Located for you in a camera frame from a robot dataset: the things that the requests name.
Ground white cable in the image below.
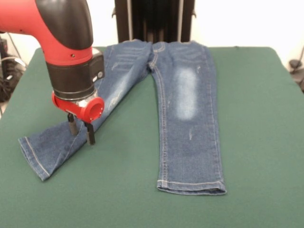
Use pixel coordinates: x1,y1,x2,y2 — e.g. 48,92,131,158
0,55,26,72

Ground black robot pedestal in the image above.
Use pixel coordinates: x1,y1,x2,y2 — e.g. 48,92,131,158
111,0,198,45

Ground dark green table cloth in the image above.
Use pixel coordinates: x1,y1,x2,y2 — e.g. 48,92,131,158
0,46,304,228

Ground blue denim jeans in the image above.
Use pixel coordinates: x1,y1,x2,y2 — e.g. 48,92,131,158
18,39,228,196

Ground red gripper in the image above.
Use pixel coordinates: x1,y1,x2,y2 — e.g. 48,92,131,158
51,91,105,146

